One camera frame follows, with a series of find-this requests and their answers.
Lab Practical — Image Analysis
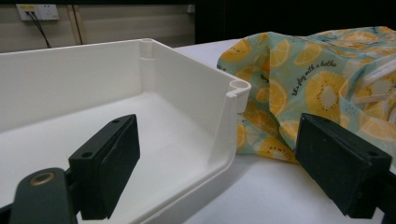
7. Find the white wall socket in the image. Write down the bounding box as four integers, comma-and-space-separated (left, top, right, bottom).
16, 3, 60, 21

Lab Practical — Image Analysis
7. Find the fruit print cloth bag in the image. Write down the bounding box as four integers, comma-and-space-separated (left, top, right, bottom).
216, 25, 396, 165

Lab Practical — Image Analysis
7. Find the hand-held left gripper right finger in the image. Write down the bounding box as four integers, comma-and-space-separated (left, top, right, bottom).
294, 112, 393, 219

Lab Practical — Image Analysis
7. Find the white plastic tray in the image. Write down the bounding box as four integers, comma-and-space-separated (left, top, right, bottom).
0, 37, 252, 224

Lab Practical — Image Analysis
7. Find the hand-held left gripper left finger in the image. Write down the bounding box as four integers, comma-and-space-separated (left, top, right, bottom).
68, 113, 141, 221

